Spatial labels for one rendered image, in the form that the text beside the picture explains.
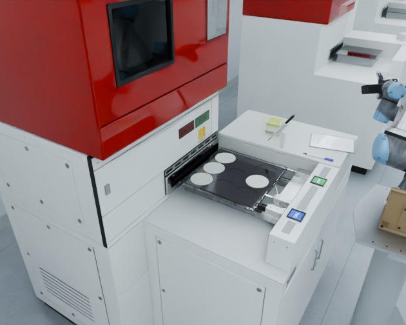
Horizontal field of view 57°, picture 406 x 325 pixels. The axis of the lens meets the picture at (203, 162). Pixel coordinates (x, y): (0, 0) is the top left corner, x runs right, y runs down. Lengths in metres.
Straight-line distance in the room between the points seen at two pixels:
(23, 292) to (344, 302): 1.90
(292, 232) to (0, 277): 1.95
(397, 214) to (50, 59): 1.35
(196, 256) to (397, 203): 0.80
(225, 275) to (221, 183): 0.41
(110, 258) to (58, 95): 0.66
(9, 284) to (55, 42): 1.82
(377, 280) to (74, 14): 1.61
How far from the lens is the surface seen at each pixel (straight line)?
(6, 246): 2.98
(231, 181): 1.68
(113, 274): 1.62
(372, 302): 2.04
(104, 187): 1.36
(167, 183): 1.65
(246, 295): 1.52
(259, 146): 1.86
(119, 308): 1.78
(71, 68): 1.18
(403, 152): 1.68
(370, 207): 1.81
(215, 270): 1.52
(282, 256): 1.39
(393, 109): 1.99
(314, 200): 1.53
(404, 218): 1.66
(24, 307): 2.54
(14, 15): 1.32
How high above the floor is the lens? 1.85
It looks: 32 degrees down
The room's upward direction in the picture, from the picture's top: straight up
